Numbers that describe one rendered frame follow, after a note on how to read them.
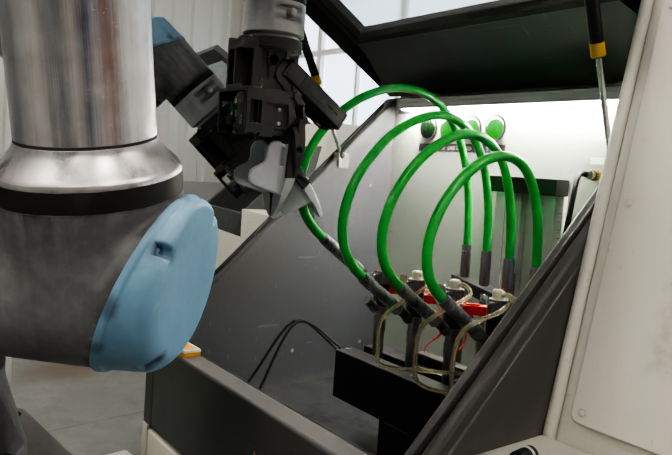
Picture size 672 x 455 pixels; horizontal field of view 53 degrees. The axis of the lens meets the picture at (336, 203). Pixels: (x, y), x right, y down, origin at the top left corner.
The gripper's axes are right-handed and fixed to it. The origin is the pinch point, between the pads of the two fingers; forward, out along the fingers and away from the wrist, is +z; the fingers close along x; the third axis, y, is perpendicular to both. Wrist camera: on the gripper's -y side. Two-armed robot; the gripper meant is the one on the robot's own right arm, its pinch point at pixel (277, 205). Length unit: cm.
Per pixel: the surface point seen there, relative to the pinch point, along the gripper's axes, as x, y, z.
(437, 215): 12.5, -15.4, -0.1
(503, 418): 23.0, -17.9, 22.4
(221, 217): -347, -175, 35
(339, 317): -43, -45, 27
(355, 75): -470, -381, -98
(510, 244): 4.5, -40.4, 5.0
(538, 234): 12.5, -36.2, 2.4
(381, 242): 4.5, -13.6, 4.2
